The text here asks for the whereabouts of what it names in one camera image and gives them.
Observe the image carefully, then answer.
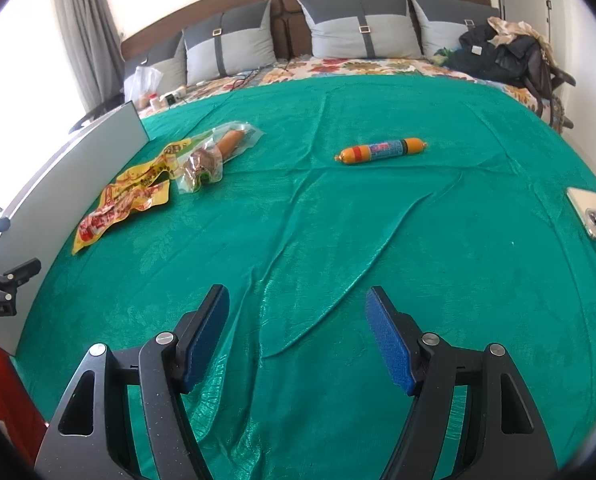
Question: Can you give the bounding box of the yellow red snack bag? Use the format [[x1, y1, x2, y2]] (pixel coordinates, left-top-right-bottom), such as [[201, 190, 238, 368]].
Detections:
[[71, 132, 209, 255]]

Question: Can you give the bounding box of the clear packed brown cake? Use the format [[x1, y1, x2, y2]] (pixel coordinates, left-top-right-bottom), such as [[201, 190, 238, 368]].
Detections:
[[176, 146, 223, 193]]

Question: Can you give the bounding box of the clear packed hot dog sausage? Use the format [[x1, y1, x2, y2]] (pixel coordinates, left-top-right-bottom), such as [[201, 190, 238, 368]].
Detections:
[[199, 122, 264, 162]]

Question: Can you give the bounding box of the orange blue sausage stick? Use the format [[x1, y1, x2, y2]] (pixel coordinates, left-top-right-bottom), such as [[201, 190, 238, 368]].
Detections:
[[334, 138, 427, 165]]

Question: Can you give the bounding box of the orange red stool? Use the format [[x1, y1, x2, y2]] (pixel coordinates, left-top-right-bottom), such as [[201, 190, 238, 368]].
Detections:
[[0, 349, 46, 464]]

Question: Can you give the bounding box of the white plastic bag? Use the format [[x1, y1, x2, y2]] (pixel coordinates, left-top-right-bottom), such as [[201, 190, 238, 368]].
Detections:
[[123, 65, 164, 108]]

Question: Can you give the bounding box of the grey curtain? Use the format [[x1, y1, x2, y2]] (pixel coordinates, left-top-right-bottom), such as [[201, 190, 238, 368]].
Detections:
[[53, 0, 123, 112]]

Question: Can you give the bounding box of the far left grey pillow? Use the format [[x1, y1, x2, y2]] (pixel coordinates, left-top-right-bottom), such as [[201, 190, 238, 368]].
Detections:
[[123, 32, 186, 96]]

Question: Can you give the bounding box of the grey pillow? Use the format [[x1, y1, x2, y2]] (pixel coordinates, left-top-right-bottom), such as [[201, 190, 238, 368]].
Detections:
[[297, 0, 422, 58], [183, 0, 276, 86], [410, 0, 500, 58], [123, 32, 186, 96]]

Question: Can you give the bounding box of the green tablecloth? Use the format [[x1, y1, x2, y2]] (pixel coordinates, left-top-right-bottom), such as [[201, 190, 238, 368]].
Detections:
[[14, 75, 596, 479]]

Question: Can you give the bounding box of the silver phone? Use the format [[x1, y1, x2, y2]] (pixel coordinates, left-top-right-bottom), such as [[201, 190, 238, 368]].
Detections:
[[566, 188, 596, 240]]

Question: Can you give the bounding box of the floral sofa cover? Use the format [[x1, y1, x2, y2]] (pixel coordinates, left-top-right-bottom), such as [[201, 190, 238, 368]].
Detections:
[[138, 55, 560, 127]]

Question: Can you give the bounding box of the black clothes pile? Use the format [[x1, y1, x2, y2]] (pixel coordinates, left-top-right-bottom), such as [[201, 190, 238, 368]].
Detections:
[[442, 16, 577, 132]]

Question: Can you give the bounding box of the far right grey pillow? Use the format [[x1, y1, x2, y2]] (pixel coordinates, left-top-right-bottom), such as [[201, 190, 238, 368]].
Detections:
[[410, 0, 500, 58]]

